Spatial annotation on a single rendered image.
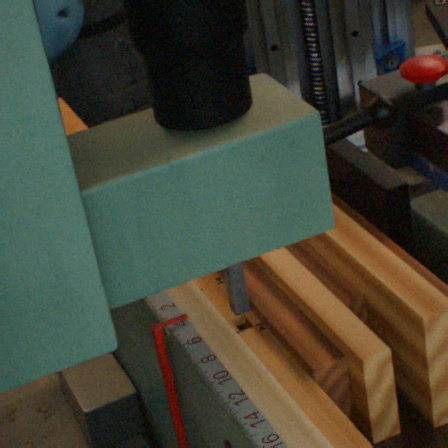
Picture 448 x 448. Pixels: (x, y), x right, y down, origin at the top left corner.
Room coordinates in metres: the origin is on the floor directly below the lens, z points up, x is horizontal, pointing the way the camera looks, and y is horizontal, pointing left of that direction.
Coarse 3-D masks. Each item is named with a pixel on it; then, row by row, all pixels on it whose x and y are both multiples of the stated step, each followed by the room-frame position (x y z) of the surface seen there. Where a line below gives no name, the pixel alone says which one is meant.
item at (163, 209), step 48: (288, 96) 0.59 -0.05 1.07; (96, 144) 0.57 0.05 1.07; (144, 144) 0.56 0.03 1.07; (192, 144) 0.55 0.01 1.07; (240, 144) 0.55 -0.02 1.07; (288, 144) 0.56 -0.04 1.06; (96, 192) 0.53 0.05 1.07; (144, 192) 0.53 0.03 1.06; (192, 192) 0.54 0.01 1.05; (240, 192) 0.55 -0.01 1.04; (288, 192) 0.56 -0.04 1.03; (96, 240) 0.52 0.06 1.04; (144, 240) 0.53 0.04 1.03; (192, 240) 0.54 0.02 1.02; (240, 240) 0.55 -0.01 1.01; (288, 240) 0.55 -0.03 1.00; (144, 288) 0.53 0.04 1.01
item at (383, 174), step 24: (336, 144) 0.67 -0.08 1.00; (336, 168) 0.67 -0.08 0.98; (360, 168) 0.64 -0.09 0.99; (384, 168) 0.63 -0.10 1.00; (336, 192) 0.67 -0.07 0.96; (360, 192) 0.64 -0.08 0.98; (384, 192) 0.61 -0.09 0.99; (408, 192) 0.61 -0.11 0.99; (384, 216) 0.61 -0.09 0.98; (408, 216) 0.61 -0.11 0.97; (408, 240) 0.61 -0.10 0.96
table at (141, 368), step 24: (120, 336) 0.69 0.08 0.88; (120, 360) 0.70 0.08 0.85; (144, 360) 0.63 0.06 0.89; (144, 384) 0.65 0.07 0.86; (168, 408) 0.60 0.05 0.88; (408, 408) 0.53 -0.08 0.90; (168, 432) 0.61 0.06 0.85; (192, 432) 0.56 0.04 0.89; (408, 432) 0.51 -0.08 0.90; (432, 432) 0.51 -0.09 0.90
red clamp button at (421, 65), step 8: (416, 56) 0.72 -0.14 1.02; (424, 56) 0.71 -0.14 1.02; (432, 56) 0.71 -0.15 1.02; (408, 64) 0.70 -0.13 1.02; (416, 64) 0.70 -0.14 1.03; (424, 64) 0.70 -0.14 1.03; (432, 64) 0.70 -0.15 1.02; (440, 64) 0.70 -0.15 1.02; (400, 72) 0.70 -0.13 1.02; (408, 72) 0.70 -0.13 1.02; (416, 72) 0.69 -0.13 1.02; (424, 72) 0.69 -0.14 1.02; (432, 72) 0.69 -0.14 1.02; (440, 72) 0.69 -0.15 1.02; (408, 80) 0.70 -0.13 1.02; (416, 80) 0.69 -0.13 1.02; (424, 80) 0.69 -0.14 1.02; (432, 80) 0.69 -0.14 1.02
